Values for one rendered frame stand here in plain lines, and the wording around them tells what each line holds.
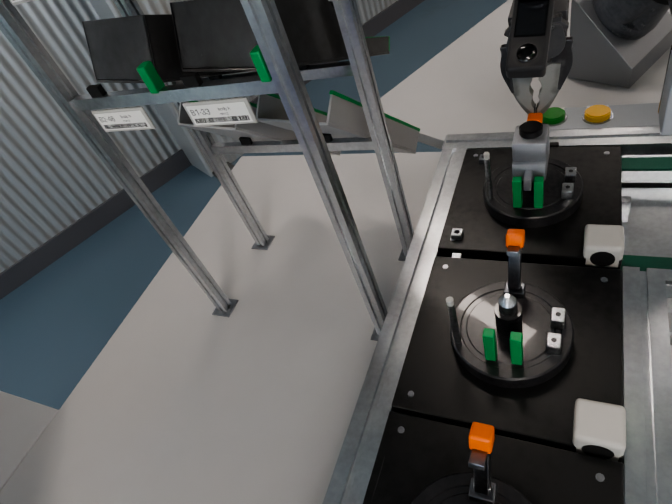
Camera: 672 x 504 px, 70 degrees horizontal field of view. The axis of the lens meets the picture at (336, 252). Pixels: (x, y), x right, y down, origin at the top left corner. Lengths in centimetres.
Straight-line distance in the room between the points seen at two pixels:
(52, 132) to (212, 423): 240
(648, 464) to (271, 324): 58
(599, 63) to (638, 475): 88
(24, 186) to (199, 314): 221
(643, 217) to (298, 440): 61
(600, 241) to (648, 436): 24
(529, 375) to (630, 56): 81
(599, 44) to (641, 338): 72
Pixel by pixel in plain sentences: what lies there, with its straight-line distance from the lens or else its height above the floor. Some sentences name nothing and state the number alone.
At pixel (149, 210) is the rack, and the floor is 113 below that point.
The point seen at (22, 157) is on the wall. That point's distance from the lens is 304.
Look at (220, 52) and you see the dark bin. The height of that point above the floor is 132.
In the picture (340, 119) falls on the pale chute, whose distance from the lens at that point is 68.
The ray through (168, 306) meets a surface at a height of 86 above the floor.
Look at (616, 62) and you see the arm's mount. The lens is 122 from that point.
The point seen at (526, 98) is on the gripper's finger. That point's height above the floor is 110.
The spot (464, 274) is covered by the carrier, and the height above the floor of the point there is 97.
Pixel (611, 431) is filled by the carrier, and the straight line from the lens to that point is 57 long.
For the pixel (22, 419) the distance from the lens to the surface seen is 109.
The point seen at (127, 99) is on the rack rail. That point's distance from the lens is 64.
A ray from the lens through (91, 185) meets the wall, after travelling 315.
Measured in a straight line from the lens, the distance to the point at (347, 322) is 82.
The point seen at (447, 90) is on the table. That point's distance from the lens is 132.
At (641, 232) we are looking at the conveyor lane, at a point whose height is 92.
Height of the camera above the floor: 151
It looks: 44 degrees down
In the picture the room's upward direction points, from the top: 23 degrees counter-clockwise
